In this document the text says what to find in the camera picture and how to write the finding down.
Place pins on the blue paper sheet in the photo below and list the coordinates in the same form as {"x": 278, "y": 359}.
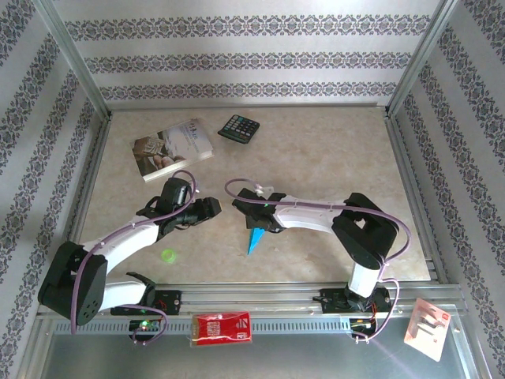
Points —
{"x": 255, "y": 239}

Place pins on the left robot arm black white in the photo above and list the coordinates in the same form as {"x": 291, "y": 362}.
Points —
{"x": 71, "y": 284}

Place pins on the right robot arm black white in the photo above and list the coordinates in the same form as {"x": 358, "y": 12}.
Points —
{"x": 367, "y": 233}

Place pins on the grey metal sheet shelf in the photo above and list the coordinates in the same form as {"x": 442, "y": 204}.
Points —
{"x": 276, "y": 363}

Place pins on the paperback book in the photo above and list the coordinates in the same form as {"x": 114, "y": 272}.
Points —
{"x": 173, "y": 148}

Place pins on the black calculator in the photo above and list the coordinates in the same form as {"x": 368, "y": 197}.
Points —
{"x": 238, "y": 128}

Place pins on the red packet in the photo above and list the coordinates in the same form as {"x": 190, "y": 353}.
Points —
{"x": 221, "y": 329}

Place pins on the small circuit board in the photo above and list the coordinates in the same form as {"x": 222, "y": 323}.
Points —
{"x": 145, "y": 325}
{"x": 362, "y": 323}

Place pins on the white and red tag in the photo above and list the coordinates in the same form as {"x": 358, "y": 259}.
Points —
{"x": 428, "y": 329}

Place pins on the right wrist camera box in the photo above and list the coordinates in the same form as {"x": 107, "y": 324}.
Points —
{"x": 263, "y": 188}

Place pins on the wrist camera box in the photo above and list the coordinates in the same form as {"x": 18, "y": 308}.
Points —
{"x": 263, "y": 188}
{"x": 175, "y": 191}

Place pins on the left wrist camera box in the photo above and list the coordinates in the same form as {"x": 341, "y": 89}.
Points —
{"x": 175, "y": 191}

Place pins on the wide aluminium mounting rail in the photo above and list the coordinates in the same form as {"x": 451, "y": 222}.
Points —
{"x": 252, "y": 294}

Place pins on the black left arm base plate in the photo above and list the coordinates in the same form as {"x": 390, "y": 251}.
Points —
{"x": 169, "y": 302}

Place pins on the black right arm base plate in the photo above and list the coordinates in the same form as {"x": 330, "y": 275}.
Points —
{"x": 335, "y": 302}

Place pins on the long aluminium wall rail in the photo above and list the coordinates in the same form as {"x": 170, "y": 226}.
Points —
{"x": 244, "y": 106}

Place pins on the aluminium frame corner post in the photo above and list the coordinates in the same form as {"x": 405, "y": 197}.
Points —
{"x": 77, "y": 59}
{"x": 421, "y": 59}

